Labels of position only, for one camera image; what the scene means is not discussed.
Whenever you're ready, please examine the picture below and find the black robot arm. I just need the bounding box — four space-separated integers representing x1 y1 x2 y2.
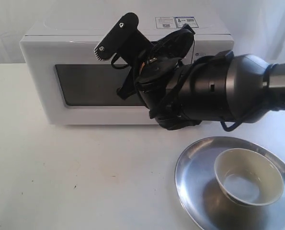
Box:
116 26 285 132

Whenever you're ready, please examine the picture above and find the round stainless steel plate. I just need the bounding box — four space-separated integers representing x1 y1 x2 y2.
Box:
174 136 285 230

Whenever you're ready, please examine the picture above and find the white microwave oven body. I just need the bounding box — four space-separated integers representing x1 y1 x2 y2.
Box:
19 14 235 126

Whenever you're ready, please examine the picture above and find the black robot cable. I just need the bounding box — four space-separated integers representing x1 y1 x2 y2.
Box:
220 105 285 132

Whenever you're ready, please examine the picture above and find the white ceramic bowl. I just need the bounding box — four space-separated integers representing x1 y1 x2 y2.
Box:
214 148 284 207

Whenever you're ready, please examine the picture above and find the blue white label sticker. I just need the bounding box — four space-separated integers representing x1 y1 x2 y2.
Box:
155 16 199 29

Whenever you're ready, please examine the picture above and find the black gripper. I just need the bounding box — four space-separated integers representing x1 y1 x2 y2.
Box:
116 28 195 130

